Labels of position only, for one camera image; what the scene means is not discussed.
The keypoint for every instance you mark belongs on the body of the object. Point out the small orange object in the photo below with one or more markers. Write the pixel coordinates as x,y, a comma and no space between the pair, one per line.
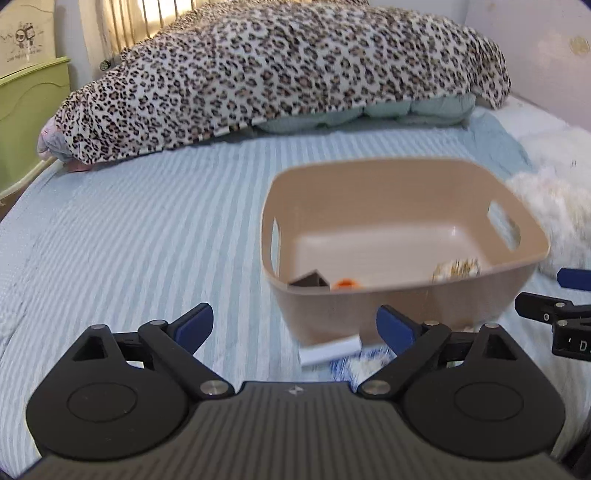
345,284

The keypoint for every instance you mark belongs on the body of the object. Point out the yellow striped curtain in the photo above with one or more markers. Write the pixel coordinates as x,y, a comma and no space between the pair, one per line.
138,23

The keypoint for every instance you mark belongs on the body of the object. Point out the leopard print blanket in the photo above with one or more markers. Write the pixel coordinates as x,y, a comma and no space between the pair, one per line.
277,74

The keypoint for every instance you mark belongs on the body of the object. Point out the crinkled gold white wrapper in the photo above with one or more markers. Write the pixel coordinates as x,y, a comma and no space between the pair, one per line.
455,269

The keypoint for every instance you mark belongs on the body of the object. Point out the white cartoon printed board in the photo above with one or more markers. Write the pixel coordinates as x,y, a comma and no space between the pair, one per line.
25,34

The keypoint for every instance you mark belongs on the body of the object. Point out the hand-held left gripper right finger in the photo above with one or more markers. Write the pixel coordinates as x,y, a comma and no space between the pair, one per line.
391,324

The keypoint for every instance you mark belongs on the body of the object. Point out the pink cloth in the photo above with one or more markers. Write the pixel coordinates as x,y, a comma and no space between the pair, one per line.
53,145

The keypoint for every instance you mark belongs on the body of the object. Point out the white fluffy blanket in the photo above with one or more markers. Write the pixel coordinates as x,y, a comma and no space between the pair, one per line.
561,203

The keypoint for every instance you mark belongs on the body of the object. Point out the blue striped bed sheet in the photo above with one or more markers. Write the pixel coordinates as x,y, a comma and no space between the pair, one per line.
138,230

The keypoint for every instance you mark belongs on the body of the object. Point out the beige plastic basket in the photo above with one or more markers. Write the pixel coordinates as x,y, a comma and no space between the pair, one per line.
364,230

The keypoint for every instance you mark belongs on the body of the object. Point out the dark brown block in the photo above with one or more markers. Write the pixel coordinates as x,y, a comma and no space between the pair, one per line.
308,279

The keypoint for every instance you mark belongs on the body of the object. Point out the light teal pillow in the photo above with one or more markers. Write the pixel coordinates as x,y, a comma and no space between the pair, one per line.
369,113

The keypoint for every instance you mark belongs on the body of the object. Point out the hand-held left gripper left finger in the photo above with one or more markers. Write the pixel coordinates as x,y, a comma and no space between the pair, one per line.
197,322

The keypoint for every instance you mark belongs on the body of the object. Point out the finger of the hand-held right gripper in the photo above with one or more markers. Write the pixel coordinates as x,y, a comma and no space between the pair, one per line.
538,305
574,278

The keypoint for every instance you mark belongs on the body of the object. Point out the blue white patterned packet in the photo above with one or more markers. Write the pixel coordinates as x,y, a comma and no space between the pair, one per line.
358,364

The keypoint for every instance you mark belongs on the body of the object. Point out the white rectangular box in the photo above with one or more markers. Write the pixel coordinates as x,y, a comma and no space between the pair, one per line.
328,351

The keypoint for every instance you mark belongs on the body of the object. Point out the green wooden headboard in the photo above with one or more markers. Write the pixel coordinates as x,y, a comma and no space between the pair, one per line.
25,115

